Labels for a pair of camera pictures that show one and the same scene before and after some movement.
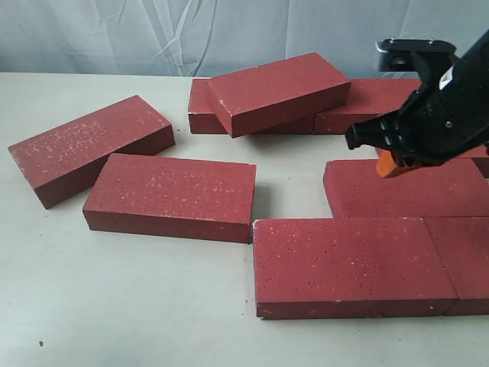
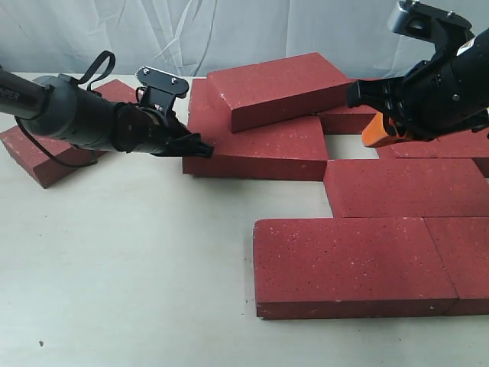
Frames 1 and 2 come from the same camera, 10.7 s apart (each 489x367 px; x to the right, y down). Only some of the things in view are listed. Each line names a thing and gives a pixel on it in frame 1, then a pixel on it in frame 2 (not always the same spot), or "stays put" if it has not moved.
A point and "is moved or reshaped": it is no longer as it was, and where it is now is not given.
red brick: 463,245 stays put
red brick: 63,157 is moved or reshaped
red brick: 348,267 stays put
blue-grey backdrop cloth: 204,38 stays put
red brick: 182,198 to 290,150
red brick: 457,187 stays put
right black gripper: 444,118 to 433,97
